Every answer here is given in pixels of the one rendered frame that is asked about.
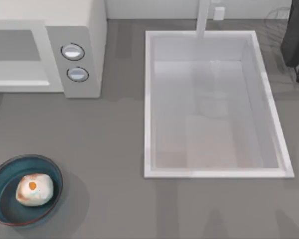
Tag white sink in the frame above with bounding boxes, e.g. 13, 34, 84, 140
144, 30, 295, 179

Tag small microwave knob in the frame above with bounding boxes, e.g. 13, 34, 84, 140
66, 66, 89, 82

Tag pale microwave oven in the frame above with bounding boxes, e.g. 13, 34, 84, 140
0, 0, 107, 99

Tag large microwave knob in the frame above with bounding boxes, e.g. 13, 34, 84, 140
60, 42, 85, 61

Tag tall white tap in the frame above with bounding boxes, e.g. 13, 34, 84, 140
195, 0, 210, 38

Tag white bun with orange spot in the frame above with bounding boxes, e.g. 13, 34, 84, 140
15, 174, 54, 207

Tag microwave door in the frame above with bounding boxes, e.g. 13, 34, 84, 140
0, 20, 64, 94

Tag dark blue bowl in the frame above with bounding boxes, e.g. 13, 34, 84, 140
0, 154, 64, 227

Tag white wall socket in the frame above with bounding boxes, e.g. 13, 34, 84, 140
213, 6, 225, 21

